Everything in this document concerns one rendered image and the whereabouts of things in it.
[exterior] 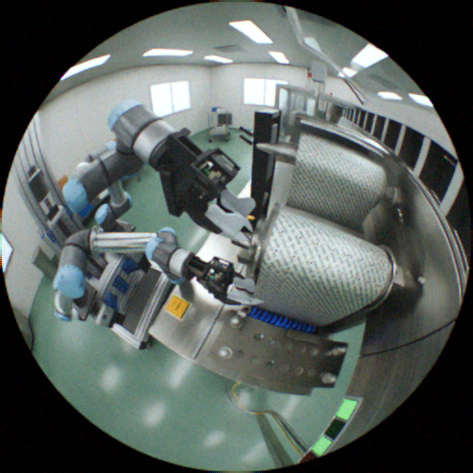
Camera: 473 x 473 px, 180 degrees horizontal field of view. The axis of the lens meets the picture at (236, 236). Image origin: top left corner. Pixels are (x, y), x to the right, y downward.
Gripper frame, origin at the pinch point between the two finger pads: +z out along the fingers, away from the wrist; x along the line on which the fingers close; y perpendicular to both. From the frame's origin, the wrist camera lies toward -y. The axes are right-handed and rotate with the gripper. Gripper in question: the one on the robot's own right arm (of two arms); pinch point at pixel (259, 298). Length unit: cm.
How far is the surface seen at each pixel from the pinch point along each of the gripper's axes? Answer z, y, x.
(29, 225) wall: -357, -12, -100
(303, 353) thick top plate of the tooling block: 18.4, -5.9, -9.7
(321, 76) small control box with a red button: 2, 55, 57
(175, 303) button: -26.3, -16.6, -9.3
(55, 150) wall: -357, 56, 21
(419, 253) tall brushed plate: 30.4, 26.3, 7.7
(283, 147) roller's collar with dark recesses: -5.7, 26.5, 28.5
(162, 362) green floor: -50, -109, -62
